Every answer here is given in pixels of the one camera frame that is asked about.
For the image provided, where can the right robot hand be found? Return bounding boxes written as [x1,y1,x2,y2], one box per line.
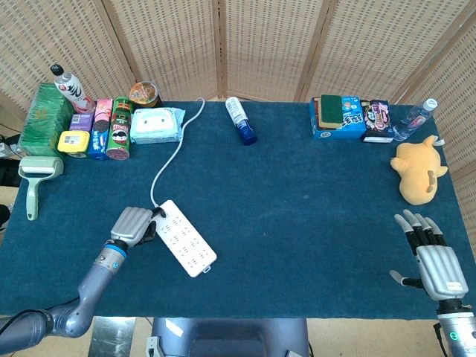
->
[388,209,469,301]

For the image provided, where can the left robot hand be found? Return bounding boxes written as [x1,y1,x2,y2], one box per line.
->
[109,206,167,248]

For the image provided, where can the white power strip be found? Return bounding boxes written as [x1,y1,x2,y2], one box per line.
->
[151,199,218,278]

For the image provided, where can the blue Oreo cookie box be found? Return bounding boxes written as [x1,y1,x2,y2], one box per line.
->
[88,128,111,161]

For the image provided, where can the green Pringles can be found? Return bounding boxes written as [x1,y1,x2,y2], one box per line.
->
[106,96,135,161]

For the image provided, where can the yellow lidded box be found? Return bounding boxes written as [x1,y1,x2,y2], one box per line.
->
[57,129,91,159]

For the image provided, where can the light blue wet wipes pack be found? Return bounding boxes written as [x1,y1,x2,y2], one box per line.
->
[129,106,186,145]

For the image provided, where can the yellow plush toy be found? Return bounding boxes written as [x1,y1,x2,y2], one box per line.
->
[390,135,449,206]

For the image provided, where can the light green lint roller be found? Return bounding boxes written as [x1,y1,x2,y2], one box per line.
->
[17,155,65,222]

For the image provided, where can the pink cookie box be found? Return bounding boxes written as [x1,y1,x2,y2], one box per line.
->
[92,97,114,133]

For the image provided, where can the purple small box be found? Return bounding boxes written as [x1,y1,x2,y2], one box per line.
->
[68,113,95,133]

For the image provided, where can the shiny metal plate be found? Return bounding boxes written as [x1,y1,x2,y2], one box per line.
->
[88,317,138,357]

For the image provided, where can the instant noodle cup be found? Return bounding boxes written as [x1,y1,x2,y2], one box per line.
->
[129,81,163,109]

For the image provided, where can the green tea box stack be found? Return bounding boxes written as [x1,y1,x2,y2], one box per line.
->
[18,82,75,158]

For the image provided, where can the white red drink bottle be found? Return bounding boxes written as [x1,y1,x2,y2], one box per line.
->
[50,63,96,115]

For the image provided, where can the clear water bottle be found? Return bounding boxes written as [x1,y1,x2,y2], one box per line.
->
[392,97,438,142]

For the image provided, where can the dark blue table cloth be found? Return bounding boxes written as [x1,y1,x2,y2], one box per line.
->
[0,100,476,321]

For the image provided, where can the grey blue robot torso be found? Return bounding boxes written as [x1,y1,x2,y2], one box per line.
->
[147,317,312,357]

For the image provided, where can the white bottle with blue cap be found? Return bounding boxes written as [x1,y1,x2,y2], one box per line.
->
[225,96,258,147]

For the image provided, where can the black snack bag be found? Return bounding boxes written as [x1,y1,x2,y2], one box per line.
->
[360,98,394,144]

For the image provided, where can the blue cardboard snack box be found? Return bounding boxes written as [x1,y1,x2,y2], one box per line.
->
[309,94,367,141]

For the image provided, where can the green yellow sponge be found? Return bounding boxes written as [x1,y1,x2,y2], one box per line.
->
[319,94,347,126]

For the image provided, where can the woven folding screen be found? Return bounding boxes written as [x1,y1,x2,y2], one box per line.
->
[0,0,476,239]

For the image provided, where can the white power strip cable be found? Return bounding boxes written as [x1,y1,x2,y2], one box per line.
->
[149,97,206,209]

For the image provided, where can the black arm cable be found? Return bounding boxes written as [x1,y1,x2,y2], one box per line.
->
[433,323,449,357]

